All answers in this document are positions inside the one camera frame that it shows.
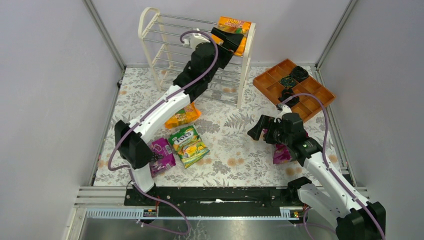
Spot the orange mango candy bag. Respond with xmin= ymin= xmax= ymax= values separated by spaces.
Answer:
xmin=164 ymin=103 xmax=202 ymax=129
xmin=215 ymin=16 xmax=252 ymax=56

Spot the green Fox's candy bag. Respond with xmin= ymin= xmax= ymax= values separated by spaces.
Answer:
xmin=168 ymin=125 xmax=210 ymax=169

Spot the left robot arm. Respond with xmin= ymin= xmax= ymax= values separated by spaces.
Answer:
xmin=114 ymin=27 xmax=244 ymax=193

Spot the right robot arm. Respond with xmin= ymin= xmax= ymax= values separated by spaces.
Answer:
xmin=247 ymin=112 xmax=386 ymax=240

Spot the purple grape candy bag right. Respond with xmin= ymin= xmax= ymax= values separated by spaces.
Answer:
xmin=272 ymin=144 xmax=292 ymax=165

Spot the purple grape candy bag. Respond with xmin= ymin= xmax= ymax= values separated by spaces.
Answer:
xmin=272 ymin=144 xmax=292 ymax=165
xmin=149 ymin=137 xmax=176 ymax=177

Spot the white metal shelf rack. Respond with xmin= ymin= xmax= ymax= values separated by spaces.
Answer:
xmin=138 ymin=7 xmax=256 ymax=109

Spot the purple grape candy bag left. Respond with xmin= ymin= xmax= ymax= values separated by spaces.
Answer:
xmin=149 ymin=137 xmax=176 ymax=177

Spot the black round object bottom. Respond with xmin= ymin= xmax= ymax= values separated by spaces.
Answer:
xmin=278 ymin=87 xmax=300 ymax=108

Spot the black round object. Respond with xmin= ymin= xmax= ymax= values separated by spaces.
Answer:
xmin=289 ymin=66 xmax=310 ymax=83
xmin=279 ymin=75 xmax=297 ymax=89
xmin=278 ymin=87 xmax=300 ymax=108

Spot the black round object middle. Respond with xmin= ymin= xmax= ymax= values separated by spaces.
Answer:
xmin=279 ymin=75 xmax=297 ymax=89

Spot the black round object top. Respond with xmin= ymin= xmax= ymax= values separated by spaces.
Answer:
xmin=289 ymin=66 xmax=310 ymax=83

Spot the white floral tablecloth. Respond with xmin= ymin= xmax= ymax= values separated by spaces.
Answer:
xmin=93 ymin=65 xmax=349 ymax=187

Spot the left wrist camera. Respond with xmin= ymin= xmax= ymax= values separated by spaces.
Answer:
xmin=188 ymin=28 xmax=210 ymax=50

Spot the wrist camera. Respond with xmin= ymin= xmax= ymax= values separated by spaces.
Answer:
xmin=274 ymin=104 xmax=292 ymax=123
xmin=188 ymin=28 xmax=210 ymax=50

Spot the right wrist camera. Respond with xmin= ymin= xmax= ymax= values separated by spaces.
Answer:
xmin=274 ymin=104 xmax=292 ymax=123

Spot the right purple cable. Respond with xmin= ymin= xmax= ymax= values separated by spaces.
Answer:
xmin=276 ymin=93 xmax=387 ymax=240

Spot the purple cable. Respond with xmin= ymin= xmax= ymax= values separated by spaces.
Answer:
xmin=276 ymin=93 xmax=387 ymax=240
xmin=106 ymin=30 xmax=220 ymax=236

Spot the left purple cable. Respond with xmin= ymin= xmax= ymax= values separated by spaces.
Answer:
xmin=106 ymin=30 xmax=220 ymax=236

